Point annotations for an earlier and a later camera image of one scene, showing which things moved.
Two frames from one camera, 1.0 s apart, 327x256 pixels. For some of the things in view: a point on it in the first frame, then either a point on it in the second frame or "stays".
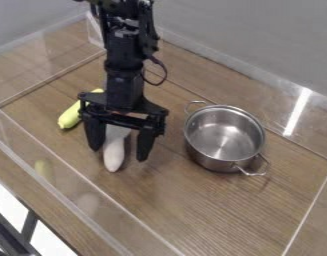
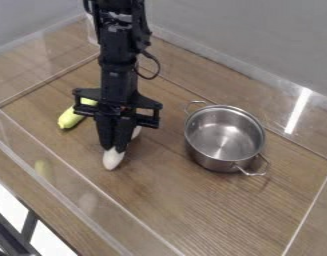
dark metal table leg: (12, 241) stays
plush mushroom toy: (114, 150) stays
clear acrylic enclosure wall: (170, 152) stays
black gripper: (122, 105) to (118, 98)
